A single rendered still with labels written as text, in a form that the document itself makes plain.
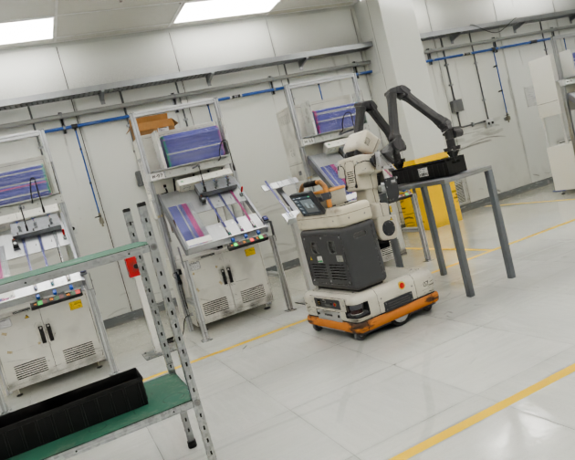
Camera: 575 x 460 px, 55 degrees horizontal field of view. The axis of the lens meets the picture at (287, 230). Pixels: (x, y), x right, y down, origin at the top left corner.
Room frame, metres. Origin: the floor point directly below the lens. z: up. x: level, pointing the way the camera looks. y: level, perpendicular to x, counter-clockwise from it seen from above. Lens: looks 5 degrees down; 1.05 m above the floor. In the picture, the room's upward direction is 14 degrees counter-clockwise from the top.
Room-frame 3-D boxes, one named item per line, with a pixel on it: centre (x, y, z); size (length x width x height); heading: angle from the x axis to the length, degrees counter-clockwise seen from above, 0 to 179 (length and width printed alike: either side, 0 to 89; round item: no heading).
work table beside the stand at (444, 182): (4.00, -1.10, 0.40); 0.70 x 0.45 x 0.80; 28
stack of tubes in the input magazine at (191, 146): (4.86, 0.61, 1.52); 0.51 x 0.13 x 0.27; 113
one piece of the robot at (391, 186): (3.78, -0.67, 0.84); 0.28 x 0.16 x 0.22; 28
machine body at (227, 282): (4.95, 0.71, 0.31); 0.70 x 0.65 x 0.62; 113
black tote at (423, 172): (3.99, -1.08, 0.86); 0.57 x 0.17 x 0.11; 27
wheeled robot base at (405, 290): (3.64, -0.41, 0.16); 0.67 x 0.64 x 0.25; 118
